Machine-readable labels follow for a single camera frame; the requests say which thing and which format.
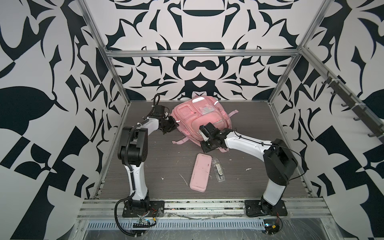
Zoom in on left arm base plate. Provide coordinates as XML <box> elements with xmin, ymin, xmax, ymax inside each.
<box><xmin>122</xmin><ymin>200</ymin><xmax>165</xmax><ymax>218</ymax></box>

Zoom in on pink student backpack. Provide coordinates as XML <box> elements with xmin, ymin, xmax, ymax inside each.
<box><xmin>171</xmin><ymin>96</ymin><xmax>239</xmax><ymax>146</ymax></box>

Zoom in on pink pencil case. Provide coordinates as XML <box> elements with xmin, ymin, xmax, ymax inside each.
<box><xmin>190</xmin><ymin>154</ymin><xmax>212</xmax><ymax>193</ymax></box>

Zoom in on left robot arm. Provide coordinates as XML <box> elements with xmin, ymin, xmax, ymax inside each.
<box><xmin>118</xmin><ymin>104</ymin><xmax>179</xmax><ymax>212</ymax></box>

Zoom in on left circuit board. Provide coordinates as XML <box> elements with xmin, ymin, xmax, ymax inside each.
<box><xmin>132</xmin><ymin>218</ymin><xmax>157</xmax><ymax>229</ymax></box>

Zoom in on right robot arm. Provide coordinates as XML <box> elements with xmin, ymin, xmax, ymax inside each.
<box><xmin>200</xmin><ymin>123</ymin><xmax>300</xmax><ymax>218</ymax></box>

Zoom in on left base black cable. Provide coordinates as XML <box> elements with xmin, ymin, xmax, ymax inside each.
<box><xmin>113</xmin><ymin>194</ymin><xmax>145</xmax><ymax>238</ymax></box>

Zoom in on wall hook rail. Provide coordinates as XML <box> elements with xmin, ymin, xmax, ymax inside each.
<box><xmin>322</xmin><ymin>71</ymin><xmax>384</xmax><ymax>144</ymax></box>

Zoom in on clear plastic eraser case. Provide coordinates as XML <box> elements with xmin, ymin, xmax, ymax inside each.
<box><xmin>212</xmin><ymin>158</ymin><xmax>225</xmax><ymax>183</ymax></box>

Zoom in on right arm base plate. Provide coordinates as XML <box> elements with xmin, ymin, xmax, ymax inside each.
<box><xmin>244</xmin><ymin>199</ymin><xmax>288</xmax><ymax>218</ymax></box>

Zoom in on circuit board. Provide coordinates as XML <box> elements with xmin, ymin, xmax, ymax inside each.
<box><xmin>132</xmin><ymin>218</ymin><xmax>157</xmax><ymax>229</ymax></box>
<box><xmin>263</xmin><ymin>218</ymin><xmax>283</xmax><ymax>236</ymax></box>

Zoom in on right circuit board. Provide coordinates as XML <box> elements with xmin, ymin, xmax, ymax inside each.
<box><xmin>263</xmin><ymin>218</ymin><xmax>283</xmax><ymax>236</ymax></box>

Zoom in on aluminium frame rail front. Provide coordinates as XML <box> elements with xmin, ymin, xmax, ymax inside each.
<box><xmin>77</xmin><ymin>198</ymin><xmax>333</xmax><ymax>220</ymax></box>

